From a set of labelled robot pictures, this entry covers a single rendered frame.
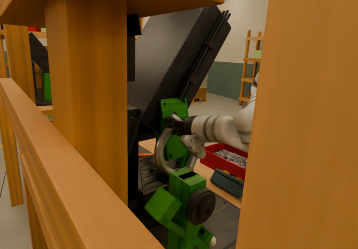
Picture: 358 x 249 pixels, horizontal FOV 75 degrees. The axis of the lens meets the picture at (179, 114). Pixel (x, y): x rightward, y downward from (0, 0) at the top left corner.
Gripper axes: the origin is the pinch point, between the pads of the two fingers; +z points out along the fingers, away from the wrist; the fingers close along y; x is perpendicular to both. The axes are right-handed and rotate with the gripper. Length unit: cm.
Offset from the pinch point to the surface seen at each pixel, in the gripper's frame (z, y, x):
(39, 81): 377, 33, -65
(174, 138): 3.0, -5.1, 0.5
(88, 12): -28.7, 38.5, 8.3
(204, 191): -27.5, 2.1, 17.0
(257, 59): 305, -305, -461
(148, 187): 5.0, -7.6, 18.4
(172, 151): 3.0, -7.4, 4.7
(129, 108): 8.7, 12.2, 1.3
